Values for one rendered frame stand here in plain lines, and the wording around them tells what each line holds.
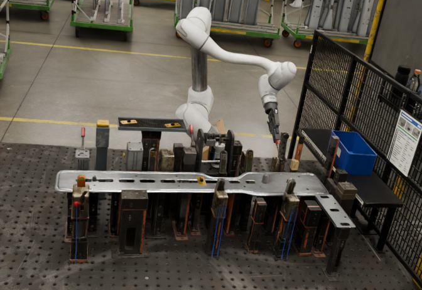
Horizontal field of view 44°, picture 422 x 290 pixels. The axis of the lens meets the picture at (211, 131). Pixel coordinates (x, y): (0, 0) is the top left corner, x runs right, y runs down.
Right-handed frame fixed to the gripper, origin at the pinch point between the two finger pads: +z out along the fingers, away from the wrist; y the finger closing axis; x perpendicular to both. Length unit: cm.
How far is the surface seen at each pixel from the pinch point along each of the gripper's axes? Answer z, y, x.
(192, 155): 14, -1, -49
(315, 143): -6.8, -18.1, 33.0
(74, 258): 65, -9, -107
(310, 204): 46.6, 10.7, 6.5
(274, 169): 18.7, -4.6, -2.6
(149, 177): 27, 1, -72
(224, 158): 16.0, 1.3, -32.4
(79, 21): -452, -398, -119
